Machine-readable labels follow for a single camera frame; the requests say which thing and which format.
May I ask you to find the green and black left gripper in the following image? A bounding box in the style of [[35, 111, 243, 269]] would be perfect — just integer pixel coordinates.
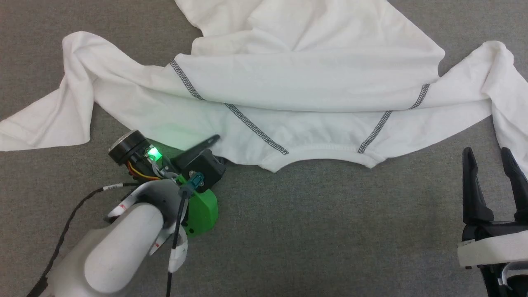
[[108, 130, 220, 238]]

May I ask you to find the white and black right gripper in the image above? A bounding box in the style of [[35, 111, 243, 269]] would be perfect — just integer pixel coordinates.
[[457, 147, 528, 297]]

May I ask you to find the white long-sleeve shirt grey stitching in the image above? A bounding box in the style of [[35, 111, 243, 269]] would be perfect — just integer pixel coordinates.
[[0, 0, 528, 176]]

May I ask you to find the black cable teal connector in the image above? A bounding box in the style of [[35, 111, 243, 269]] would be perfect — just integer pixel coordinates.
[[166, 172, 205, 297]]

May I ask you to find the thin black cable white label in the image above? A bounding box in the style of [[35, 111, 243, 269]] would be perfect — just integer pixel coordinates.
[[26, 183, 141, 297]]

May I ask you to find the white flat ribbon cable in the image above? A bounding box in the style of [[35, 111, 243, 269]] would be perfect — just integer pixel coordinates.
[[107, 192, 189, 273]]

